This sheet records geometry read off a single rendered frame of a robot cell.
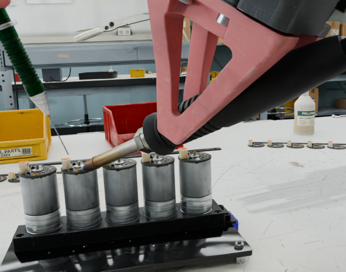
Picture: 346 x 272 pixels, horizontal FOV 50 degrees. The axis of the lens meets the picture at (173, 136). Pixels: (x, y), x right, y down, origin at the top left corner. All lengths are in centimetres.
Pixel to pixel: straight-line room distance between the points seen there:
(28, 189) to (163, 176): 9
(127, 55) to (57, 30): 226
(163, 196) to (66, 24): 445
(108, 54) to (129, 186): 227
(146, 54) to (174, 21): 236
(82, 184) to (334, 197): 24
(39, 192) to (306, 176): 29
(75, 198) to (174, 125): 11
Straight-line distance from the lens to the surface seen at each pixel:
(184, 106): 19
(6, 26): 24
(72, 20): 469
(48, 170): 27
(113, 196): 27
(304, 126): 65
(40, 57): 256
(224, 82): 16
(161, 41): 17
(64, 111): 471
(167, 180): 27
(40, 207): 27
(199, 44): 20
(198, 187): 27
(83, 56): 253
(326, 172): 46
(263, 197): 37
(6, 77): 263
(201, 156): 28
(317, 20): 17
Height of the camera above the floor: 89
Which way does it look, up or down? 12 degrees down
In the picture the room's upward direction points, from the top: 2 degrees counter-clockwise
